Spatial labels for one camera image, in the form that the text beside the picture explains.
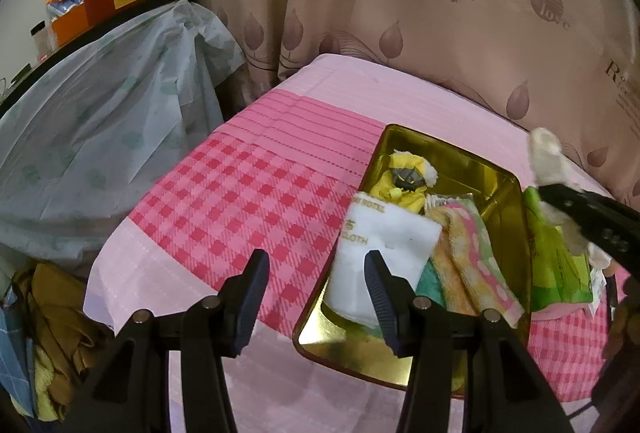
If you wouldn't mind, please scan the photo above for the blue and white packet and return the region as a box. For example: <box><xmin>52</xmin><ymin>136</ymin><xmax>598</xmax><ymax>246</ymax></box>
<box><xmin>46</xmin><ymin>0</ymin><xmax>86</xmax><ymax>21</ymax></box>

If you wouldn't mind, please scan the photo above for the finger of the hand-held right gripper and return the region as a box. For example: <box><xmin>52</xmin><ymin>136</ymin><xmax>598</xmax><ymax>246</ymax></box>
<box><xmin>540</xmin><ymin>183</ymin><xmax>640</xmax><ymax>259</ymax></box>

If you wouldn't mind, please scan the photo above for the pink checked blanket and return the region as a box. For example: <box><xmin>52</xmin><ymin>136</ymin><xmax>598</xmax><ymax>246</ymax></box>
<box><xmin>82</xmin><ymin>53</ymin><xmax>640</xmax><ymax>433</ymax></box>

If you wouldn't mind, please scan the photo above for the jar with black lid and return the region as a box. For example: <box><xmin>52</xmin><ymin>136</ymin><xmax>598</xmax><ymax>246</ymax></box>
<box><xmin>31</xmin><ymin>20</ymin><xmax>51</xmax><ymax>61</ymax></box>

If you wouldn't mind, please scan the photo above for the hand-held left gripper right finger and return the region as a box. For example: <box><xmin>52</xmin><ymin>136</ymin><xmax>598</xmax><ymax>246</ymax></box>
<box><xmin>363</xmin><ymin>250</ymin><xmax>572</xmax><ymax>433</ymax></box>

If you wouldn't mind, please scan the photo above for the pale blue plastic cover sheet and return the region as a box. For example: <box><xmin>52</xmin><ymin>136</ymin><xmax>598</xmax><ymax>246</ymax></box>
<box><xmin>0</xmin><ymin>0</ymin><xmax>246</xmax><ymax>264</ymax></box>

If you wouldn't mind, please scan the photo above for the gold tin box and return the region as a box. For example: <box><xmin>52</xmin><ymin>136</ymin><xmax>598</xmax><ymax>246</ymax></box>
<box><xmin>292</xmin><ymin>124</ymin><xmax>532</xmax><ymax>398</ymax></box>

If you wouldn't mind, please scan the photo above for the pink yellow dotted towel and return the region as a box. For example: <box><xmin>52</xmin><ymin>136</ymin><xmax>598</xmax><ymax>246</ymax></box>
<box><xmin>425</xmin><ymin>200</ymin><xmax>526</xmax><ymax>329</ymax></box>

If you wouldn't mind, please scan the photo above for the blue checked cloth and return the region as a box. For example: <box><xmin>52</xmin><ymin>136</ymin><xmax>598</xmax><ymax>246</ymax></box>
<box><xmin>0</xmin><ymin>308</ymin><xmax>36</xmax><ymax>419</ymax></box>

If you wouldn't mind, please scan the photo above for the teal cloth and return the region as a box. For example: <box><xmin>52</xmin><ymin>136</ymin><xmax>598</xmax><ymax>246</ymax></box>
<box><xmin>415</xmin><ymin>258</ymin><xmax>448</xmax><ymax>306</ymax></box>

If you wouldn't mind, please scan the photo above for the black sock with label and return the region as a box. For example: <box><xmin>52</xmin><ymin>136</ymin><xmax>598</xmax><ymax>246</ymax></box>
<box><xmin>591</xmin><ymin>263</ymin><xmax>632</xmax><ymax>316</ymax></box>

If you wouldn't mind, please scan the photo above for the green tissue pack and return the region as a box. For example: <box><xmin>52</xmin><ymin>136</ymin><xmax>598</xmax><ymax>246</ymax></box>
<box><xmin>522</xmin><ymin>187</ymin><xmax>596</xmax><ymax>314</ymax></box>

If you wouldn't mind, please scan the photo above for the cream sock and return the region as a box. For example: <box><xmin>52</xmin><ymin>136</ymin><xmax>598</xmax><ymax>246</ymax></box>
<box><xmin>529</xmin><ymin>128</ymin><xmax>608</xmax><ymax>264</ymax></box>

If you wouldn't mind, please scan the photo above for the beige leaf print curtain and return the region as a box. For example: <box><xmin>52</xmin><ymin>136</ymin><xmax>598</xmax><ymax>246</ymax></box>
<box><xmin>200</xmin><ymin>0</ymin><xmax>640</xmax><ymax>214</ymax></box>

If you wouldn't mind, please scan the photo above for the orange box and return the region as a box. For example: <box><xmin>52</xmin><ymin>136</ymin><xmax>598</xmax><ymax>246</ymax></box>
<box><xmin>51</xmin><ymin>5</ymin><xmax>91</xmax><ymax>48</ymax></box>

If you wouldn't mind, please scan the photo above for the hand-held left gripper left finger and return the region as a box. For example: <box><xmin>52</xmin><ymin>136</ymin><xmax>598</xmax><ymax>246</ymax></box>
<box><xmin>62</xmin><ymin>249</ymin><xmax>271</xmax><ymax>433</ymax></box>

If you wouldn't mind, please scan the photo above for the yellow cloth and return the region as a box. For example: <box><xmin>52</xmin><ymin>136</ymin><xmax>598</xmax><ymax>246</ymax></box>
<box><xmin>32</xmin><ymin>348</ymin><xmax>66</xmax><ymax>421</ymax></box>

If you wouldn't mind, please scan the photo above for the white face cloth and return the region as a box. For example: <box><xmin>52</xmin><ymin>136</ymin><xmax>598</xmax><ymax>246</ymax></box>
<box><xmin>324</xmin><ymin>193</ymin><xmax>443</xmax><ymax>326</ymax></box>

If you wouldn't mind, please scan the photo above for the brown cloth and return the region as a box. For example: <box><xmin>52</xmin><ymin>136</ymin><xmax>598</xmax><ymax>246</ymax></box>
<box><xmin>15</xmin><ymin>263</ymin><xmax>113</xmax><ymax>419</ymax></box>

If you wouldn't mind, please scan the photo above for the yellow coat doll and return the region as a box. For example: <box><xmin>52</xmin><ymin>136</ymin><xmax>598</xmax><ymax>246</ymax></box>
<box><xmin>367</xmin><ymin>150</ymin><xmax>441</xmax><ymax>216</ymax></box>

